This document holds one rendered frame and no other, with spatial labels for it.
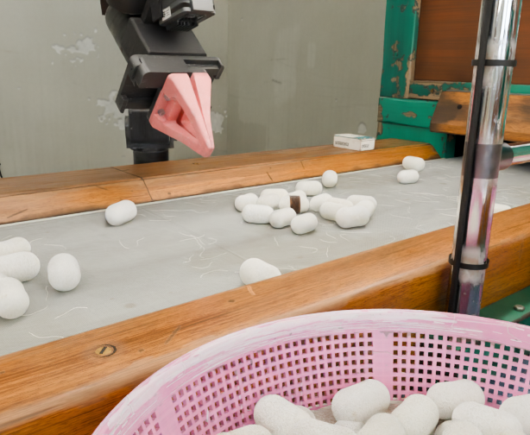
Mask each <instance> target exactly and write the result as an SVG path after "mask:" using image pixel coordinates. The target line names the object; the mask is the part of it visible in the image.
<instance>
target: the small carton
mask: <svg viewBox="0 0 530 435"><path fill-rule="evenodd" d="M374 146H375V138H374V137H370V136H359V135H352V134H341V135H334V141H333V147H337V148H347V149H352V150H357V151H364V150H371V149H374Z"/></svg>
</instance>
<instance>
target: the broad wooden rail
mask: <svg viewBox="0 0 530 435"><path fill-rule="evenodd" d="M407 156H413V157H419V158H421V159H423V160H424V161H429V160H436V159H441V157H440V156H439V154H438V152H437V151H436V149H435V148H434V146H433V145H432V144H431V143H426V142H415V141H409V140H402V139H395V138H388V139H380V140H375V146H374V149H371V150H364V151H357V150H352V149H347V148H337V147H333V144H329V145H321V146H312V147H303V148H287V149H279V150H270V151H262V152H253V153H244V154H228V155H220V156H211V157H202V158H193V159H185V160H177V161H160V162H151V163H143V164H135V165H126V166H117V167H101V168H93V169H84V170H75V171H66V172H58V173H42V174H33V175H24V176H16V177H8V178H0V225H3V224H13V223H20V222H25V221H31V220H36V219H43V218H53V217H59V216H65V215H71V214H77V213H82V212H88V211H99V210H105V209H107V208H108V207H109V206H110V205H113V204H115V203H118V202H120V201H122V200H129V201H131V202H133V203H134V204H135V205H139V204H145V203H151V202H156V201H162V200H168V199H179V198H184V197H191V196H196V195H202V194H208V193H214V192H224V191H230V190H236V189H242V188H248V187H253V186H265V185H270V184H276V183H281V182H288V181H294V180H304V179H310V178H316V177H322V176H323V174H324V172H326V171H328V170H332V171H334V172H335V173H336V174H339V173H350V172H355V171H362V170H367V169H373V168H379V167H390V166H395V165H401V164H402V162H403V160H404V158H405V157H407Z"/></svg>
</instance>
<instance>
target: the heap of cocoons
mask: <svg viewBox="0 0 530 435"><path fill-rule="evenodd" d="M401 399H402V400H390V394H389V391H388V389H387V388H386V386H385V385H384V384H383V383H381V382H380V381H377V380H373V379H367V380H364V381H361V382H359V383H357V384H355V385H352V386H349V387H347V388H343V389H341V390H339V391H338V392H337V393H336V394H335V396H334V397H333V400H332V402H331V405H329V406H327V407H321V408H320V409H318V410H309V408H312V407H308V408H306V407H303V406H299V405H294V404H293V403H291V402H290V401H288V400H286V399H284V398H283V397H281V396H279V395H277V394H269V395H266V396H263V397H262V398H261V399H260V400H259V401H257V403H256V405H255V408H254V420H255V423H256V425H248V426H244V427H241V428H238V429H236V430H233V431H230V432H220V433H219V434H217V435H530V394H523V395H519V396H513V397H510V398H508V399H506V400H505V401H503V403H502V404H501V406H500V408H499V409H495V408H493V407H488V406H485V405H484V402H485V397H484V393H483V391H482V389H481V388H480V387H479V385H477V384H476V383H475V382H473V381H471V380H465V379H463V380H457V381H445V382H439V383H436V384H434V385H432V386H431V387H430V388H429V389H428V391H427V393H426V395H424V394H411V395H409V396H408V397H407V398H401Z"/></svg>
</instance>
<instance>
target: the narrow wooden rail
mask: <svg viewBox="0 0 530 435"><path fill-rule="evenodd" d="M454 229H455V224H454V225H451V226H448V227H445V228H442V229H439V230H434V231H430V232H427V233H424V234H421V235H417V236H413V237H409V238H407V239H403V240H400V241H397V242H394V243H389V244H385V245H382V246H379V247H376V248H373V249H368V250H364V251H362V252H358V253H355V254H352V255H347V256H344V257H341V258H338V259H335V260H331V261H328V262H323V263H320V264H317V265H313V266H311V267H307V268H302V269H299V270H296V271H293V272H290V273H286V274H281V275H278V276H275V277H272V278H269V279H266V280H263V281H258V282H254V283H251V284H248V285H245V286H241V287H236V288H233V289H231V290H227V291H224V292H221V293H215V294H213V295H209V296H206V297H203V298H200V299H195V300H192V301H188V302H186V303H182V304H179V305H176V306H170V307H168V308H164V309H161V310H159V311H155V312H150V313H147V314H143V315H141V316H137V317H134V318H129V319H126V320H123V321H120V322H116V323H114V324H110V325H105V326H102V327H98V328H96V329H93V330H89V331H84V332H81V333H78V334H75V335H71V336H69V337H63V338H60V339H57V340H54V341H51V342H48V343H44V344H39V345H36V346H33V347H30V348H27V349H24V350H18V351H16V352H12V353H9V354H6V355H3V356H0V435H92V434H93V433H94V431H95V430H96V428H97V427H98V426H99V425H100V423H101V422H102V421H103V420H104V419H105V417H106V416H107V415H108V414H109V413H110V412H111V410H112V409H113V408H114V407H115V406H116V405H117V404H118V403H119V402H120V401H121V400H122V399H123V398H124V397H125V396H127V395H128V394H129V393H130V392H131V391H133V390H134V389H135V388H136V387H137V386H138V385H140V384H141V383H142V382H143V381H145V380H146V379H148V378H149V377H150V376H151V375H152V374H154V373H155V372H156V371H158V370H160V369H162V368H163V367H165V366H166V365H168V364H169V363H170V362H172V361H174V360H175V359H177V358H179V357H181V356H183V355H185V354H186V353H187V352H189V351H191V350H194V349H196V348H198V347H199V346H201V345H204V344H207V343H209V342H211V341H213V340H215V339H218V338H220V337H223V336H226V335H229V334H231V333H233V332H236V331H240V330H243V329H246V328H249V327H251V326H255V325H260V324H264V323H267V322H271V321H275V320H279V319H283V318H291V317H296V316H300V315H307V314H313V313H319V312H334V311H345V310H362V309H403V310H421V311H433V312H445V302H446V295H447V287H448V280H449V273H450V265H451V264H450V263H449V262H448V259H449V254H451V252H452V244H453V237H454ZM487 258H488V259H489V267H488V268H487V269H486V270H485V276H484V283H483V295H482V302H481V308H480V309H482V308H484V307H485V306H488V305H490V304H492V303H494V302H496V301H497V300H499V299H503V298H505V297H507V296H509V295H510V294H512V293H515V292H517V291H519V290H521V289H522V288H524V287H527V286H530V203H528V204H525V205H520V206H517V207H514V208H511V209H507V210H505V211H499V212H496V213H493V220H492V226H491V232H490V239H489V251H488V257H487Z"/></svg>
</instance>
